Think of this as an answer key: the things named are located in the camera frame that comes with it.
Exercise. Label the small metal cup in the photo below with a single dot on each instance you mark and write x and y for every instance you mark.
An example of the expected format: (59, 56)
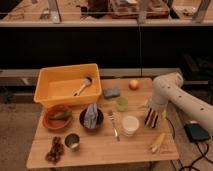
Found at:
(72, 141)

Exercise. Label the metal fork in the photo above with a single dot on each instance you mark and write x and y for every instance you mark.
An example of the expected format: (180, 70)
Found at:
(111, 116)

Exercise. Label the white plastic cup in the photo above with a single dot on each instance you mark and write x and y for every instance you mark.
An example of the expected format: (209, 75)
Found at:
(130, 125)

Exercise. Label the wooden table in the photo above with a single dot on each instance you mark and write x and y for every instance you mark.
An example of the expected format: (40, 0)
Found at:
(101, 147)

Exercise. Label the blue sponge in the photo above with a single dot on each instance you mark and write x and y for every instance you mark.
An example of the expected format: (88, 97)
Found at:
(111, 93)

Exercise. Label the wooden handled dish brush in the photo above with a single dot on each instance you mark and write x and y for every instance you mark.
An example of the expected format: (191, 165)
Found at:
(87, 82)

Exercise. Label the green vegetable in bowl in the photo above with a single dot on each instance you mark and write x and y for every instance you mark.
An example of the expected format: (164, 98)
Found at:
(62, 116)

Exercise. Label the yellow plastic bin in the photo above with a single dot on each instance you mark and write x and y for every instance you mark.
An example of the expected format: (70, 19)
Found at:
(57, 85)

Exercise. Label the green plastic cup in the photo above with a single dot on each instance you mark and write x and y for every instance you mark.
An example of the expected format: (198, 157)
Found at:
(121, 104)

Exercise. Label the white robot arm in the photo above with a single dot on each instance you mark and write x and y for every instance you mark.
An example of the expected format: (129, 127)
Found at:
(167, 88)

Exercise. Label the grey blue cloth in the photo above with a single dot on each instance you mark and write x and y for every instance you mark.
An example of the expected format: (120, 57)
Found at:
(91, 115)

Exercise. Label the black bowl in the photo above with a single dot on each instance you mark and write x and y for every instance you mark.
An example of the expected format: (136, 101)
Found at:
(99, 121)

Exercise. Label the striped black red eraser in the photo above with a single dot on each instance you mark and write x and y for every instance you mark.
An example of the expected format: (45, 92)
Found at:
(151, 118)

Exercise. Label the orange peach fruit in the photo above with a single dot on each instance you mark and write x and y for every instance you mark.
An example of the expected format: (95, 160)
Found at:
(133, 84)

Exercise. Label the orange clay bowl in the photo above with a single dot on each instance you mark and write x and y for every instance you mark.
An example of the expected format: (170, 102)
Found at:
(56, 124)

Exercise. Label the brown grape bunch toy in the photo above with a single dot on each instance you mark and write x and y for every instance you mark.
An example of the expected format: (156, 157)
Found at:
(56, 151)

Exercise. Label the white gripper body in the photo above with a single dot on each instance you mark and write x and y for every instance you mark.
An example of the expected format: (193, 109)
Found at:
(158, 107)

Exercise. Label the black foot pedal box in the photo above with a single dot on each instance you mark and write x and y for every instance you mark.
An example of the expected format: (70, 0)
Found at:
(196, 133)

